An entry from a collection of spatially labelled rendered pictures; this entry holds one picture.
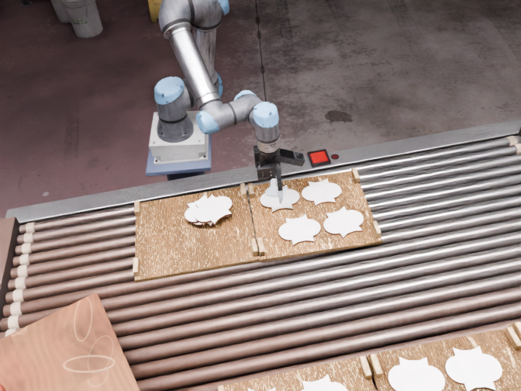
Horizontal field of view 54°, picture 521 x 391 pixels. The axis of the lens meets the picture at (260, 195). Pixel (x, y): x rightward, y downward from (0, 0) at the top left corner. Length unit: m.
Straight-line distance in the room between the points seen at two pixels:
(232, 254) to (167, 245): 0.23
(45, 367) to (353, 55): 3.57
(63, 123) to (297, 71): 1.85
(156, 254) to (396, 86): 2.77
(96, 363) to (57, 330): 0.17
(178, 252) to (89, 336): 0.42
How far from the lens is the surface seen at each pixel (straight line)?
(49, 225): 2.04
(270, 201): 1.84
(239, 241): 1.74
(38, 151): 4.00
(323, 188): 1.88
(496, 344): 1.61
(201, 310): 1.62
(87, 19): 5.18
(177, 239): 1.79
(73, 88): 4.55
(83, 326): 1.55
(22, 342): 1.60
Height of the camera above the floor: 2.28
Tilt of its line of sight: 46 degrees down
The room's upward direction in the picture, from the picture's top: 6 degrees counter-clockwise
